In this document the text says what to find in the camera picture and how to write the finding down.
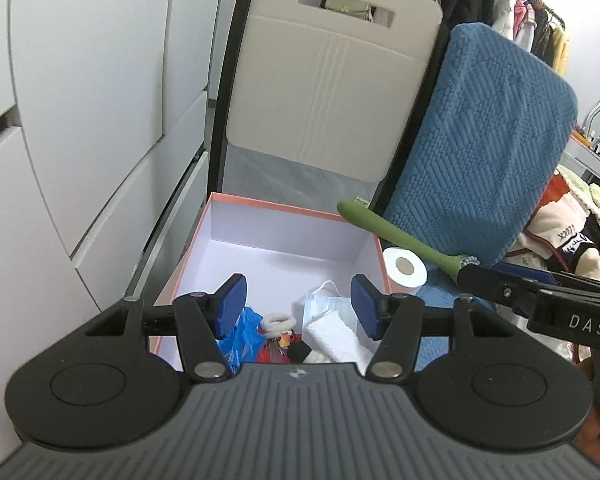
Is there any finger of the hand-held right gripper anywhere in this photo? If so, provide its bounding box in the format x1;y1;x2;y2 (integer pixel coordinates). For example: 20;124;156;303
492;260;600;294
457;264;546;318

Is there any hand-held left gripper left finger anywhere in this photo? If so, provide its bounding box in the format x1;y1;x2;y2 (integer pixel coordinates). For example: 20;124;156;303
84;272;249;382

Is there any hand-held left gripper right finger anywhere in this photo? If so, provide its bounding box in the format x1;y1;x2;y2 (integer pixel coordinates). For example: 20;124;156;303
349;273;517;381

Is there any blue plastic bag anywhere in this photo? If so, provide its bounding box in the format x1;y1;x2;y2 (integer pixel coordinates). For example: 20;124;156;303
215;305;268;376

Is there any blue face mask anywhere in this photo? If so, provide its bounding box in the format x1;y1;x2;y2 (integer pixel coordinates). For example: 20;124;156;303
295;280;361;333

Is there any white towel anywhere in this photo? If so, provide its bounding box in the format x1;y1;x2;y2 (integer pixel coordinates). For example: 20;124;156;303
304;312;376;376

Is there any white fluffy scrunchie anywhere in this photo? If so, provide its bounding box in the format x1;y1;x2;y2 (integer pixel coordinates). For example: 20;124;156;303
259;311;298;336

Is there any red snack packet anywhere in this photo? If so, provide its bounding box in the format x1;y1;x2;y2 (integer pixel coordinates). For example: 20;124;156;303
255;340;281;365

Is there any pink storage box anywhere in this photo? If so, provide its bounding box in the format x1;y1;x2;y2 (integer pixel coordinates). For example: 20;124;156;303
147;191;393;376

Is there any white toilet paper roll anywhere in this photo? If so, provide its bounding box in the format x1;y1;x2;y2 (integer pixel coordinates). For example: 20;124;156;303
381;246;429;291

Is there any white dresser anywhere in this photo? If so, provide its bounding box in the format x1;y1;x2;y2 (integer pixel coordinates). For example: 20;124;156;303
562;132;600;191

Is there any blue quilted cushion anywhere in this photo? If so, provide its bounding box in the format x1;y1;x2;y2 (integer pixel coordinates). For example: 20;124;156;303
382;22;579;376

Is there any wavy framed mirror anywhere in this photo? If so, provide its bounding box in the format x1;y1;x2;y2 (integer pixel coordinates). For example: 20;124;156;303
582;96;600;146

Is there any white wardrobe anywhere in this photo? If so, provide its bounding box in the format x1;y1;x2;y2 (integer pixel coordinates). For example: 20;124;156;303
0;0;241;461

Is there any green long-handled massager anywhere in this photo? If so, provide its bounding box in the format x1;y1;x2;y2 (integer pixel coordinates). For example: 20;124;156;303
336;199;481;281

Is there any cream chair with black frame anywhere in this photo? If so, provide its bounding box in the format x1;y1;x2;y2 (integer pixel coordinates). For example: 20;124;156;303
207;0;453;221

